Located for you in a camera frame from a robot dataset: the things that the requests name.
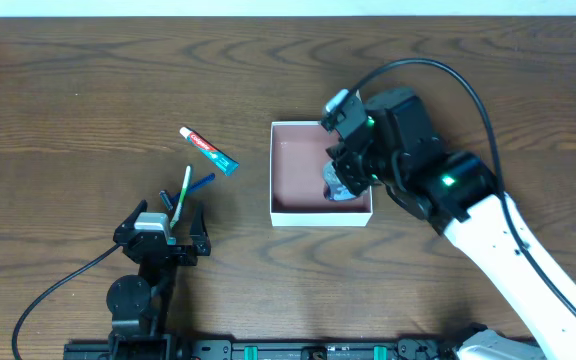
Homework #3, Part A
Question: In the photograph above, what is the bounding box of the white box pink interior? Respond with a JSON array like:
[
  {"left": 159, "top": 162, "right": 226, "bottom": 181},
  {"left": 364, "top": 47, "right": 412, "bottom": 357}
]
[{"left": 269, "top": 121, "right": 373, "bottom": 227}]

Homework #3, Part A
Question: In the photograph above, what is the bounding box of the black right camera cable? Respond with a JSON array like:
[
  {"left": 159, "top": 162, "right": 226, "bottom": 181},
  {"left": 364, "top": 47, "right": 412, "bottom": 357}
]
[{"left": 350, "top": 57, "right": 576, "bottom": 351}]

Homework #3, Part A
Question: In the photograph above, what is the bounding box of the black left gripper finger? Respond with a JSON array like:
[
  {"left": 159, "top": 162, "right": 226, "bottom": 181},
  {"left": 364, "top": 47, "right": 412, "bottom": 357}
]
[
  {"left": 114, "top": 199, "right": 148, "bottom": 235},
  {"left": 189, "top": 203, "right": 211, "bottom": 248}
]

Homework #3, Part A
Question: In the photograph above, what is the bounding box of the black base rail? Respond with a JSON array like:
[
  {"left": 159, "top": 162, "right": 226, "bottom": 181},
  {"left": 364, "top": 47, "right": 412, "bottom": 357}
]
[{"left": 63, "top": 338, "right": 458, "bottom": 360}]

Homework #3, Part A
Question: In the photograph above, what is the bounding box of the green white toothbrush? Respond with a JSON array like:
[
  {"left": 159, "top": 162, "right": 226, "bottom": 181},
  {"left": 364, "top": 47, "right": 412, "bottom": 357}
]
[{"left": 170, "top": 165, "right": 193, "bottom": 229}]

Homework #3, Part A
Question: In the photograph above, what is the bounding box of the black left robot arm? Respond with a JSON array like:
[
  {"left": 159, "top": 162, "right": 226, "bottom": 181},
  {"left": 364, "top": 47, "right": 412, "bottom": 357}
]
[{"left": 106, "top": 201, "right": 211, "bottom": 359}]

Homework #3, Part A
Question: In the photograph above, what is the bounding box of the black camera cable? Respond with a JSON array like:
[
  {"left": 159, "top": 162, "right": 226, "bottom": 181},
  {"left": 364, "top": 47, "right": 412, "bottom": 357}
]
[
  {"left": 11, "top": 242, "right": 123, "bottom": 360},
  {"left": 350, "top": 57, "right": 576, "bottom": 351}
]

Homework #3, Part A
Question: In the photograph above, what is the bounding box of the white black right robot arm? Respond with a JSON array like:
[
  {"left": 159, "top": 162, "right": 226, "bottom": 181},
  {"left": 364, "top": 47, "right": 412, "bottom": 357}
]
[{"left": 322, "top": 88, "right": 576, "bottom": 359}]

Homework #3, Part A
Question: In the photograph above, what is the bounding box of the red teal toothpaste tube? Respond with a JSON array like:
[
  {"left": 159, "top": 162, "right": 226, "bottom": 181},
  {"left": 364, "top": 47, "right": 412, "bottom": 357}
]
[{"left": 179, "top": 127, "right": 239, "bottom": 176}]

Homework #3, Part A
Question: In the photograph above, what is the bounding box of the black left camera cable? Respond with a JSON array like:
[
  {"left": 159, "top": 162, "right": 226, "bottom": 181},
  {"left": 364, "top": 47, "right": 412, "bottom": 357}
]
[{"left": 11, "top": 242, "right": 123, "bottom": 360}]

